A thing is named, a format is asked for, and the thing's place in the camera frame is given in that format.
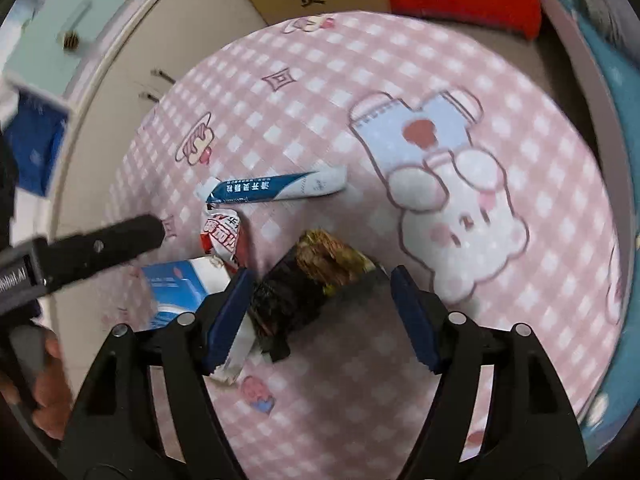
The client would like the dark snack wrapper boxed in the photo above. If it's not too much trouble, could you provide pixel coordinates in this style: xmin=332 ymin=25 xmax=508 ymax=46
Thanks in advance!
xmin=248 ymin=229 xmax=384 ymax=363

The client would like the red white candy wrapper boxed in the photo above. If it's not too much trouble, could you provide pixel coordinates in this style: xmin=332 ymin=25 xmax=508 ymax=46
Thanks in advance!
xmin=200 ymin=206 xmax=250 ymax=272

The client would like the left hand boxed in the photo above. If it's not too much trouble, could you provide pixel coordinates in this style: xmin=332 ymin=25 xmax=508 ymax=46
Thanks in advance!
xmin=11 ymin=325 xmax=73 ymax=441

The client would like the blue white carton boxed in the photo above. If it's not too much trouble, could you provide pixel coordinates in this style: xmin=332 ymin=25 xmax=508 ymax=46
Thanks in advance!
xmin=142 ymin=256 xmax=231 ymax=330

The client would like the blue bag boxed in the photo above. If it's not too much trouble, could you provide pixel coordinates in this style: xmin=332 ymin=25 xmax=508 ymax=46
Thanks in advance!
xmin=3 ymin=91 xmax=68 ymax=197

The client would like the pink checkered tablecloth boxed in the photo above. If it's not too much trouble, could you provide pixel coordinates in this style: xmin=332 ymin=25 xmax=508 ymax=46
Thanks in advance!
xmin=102 ymin=8 xmax=626 ymax=480

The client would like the blue white tube packet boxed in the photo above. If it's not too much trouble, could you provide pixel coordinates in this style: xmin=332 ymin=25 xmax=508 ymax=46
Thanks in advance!
xmin=195 ymin=167 xmax=347 ymax=206

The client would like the teal drawer unit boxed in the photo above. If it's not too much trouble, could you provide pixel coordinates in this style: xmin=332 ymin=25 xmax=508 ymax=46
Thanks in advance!
xmin=4 ymin=0 xmax=126 ymax=98

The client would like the teal bed mattress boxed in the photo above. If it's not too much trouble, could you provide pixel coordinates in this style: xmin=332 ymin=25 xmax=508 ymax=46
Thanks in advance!
xmin=524 ymin=0 xmax=640 ymax=461

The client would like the white cabinet with handles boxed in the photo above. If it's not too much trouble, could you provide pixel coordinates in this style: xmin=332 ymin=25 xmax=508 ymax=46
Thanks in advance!
xmin=49 ymin=0 xmax=271 ymax=401

